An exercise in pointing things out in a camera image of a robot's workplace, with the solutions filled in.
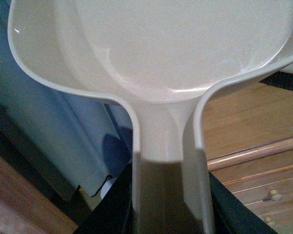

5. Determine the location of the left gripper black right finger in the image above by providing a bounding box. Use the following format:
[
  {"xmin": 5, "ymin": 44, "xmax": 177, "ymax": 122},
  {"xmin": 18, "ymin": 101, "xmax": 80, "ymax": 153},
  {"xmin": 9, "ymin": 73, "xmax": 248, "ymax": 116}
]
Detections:
[{"xmin": 209, "ymin": 173, "xmax": 276, "ymax": 234}]

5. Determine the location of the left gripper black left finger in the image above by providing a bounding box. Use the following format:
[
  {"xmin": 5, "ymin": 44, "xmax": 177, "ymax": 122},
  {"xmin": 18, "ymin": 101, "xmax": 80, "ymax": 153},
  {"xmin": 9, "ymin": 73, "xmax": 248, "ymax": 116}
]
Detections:
[{"xmin": 78, "ymin": 168, "xmax": 133, "ymax": 234}]

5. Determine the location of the white plastic dustpan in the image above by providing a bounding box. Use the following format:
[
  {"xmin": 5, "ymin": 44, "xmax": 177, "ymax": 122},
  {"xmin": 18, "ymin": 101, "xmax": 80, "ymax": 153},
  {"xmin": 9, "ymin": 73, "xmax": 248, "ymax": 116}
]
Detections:
[{"xmin": 8, "ymin": 0, "xmax": 293, "ymax": 234}]

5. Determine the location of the white cylindrical air purifier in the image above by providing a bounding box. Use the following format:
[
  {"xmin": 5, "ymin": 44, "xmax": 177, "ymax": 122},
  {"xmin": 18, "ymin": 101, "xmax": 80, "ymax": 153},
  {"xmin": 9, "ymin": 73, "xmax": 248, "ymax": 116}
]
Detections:
[{"xmin": 100, "ymin": 178, "xmax": 117, "ymax": 199}]

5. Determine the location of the lower wooden drawer knob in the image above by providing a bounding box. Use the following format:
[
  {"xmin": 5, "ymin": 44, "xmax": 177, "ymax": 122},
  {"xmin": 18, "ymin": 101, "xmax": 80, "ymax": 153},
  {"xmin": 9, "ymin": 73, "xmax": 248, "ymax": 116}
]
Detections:
[{"xmin": 264, "ymin": 216, "xmax": 276, "ymax": 227}]

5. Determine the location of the wooden drawer knob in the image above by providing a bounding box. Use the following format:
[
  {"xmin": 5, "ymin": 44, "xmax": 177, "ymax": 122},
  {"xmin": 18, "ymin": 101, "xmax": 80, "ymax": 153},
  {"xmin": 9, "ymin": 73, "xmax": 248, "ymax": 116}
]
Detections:
[
  {"xmin": 268, "ymin": 189, "xmax": 283, "ymax": 202},
  {"xmin": 264, "ymin": 216, "xmax": 276, "ymax": 227}
]

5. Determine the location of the upper wooden drawer knob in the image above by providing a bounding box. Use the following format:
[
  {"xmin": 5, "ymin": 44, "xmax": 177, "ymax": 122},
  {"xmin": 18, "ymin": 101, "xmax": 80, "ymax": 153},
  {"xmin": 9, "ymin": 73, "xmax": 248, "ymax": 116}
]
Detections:
[{"xmin": 268, "ymin": 189, "xmax": 283, "ymax": 202}]

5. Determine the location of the light grey curtain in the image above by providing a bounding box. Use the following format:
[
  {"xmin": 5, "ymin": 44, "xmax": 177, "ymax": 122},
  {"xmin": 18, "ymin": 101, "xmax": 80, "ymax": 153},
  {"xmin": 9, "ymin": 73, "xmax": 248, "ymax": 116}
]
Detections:
[{"xmin": 0, "ymin": 0, "xmax": 132, "ymax": 200}]

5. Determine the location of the wooden nightstand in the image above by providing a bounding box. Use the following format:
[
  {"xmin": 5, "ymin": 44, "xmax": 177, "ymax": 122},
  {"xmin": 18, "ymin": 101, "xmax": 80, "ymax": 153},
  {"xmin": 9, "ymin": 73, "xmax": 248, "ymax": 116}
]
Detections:
[{"xmin": 203, "ymin": 83, "xmax": 293, "ymax": 234}]

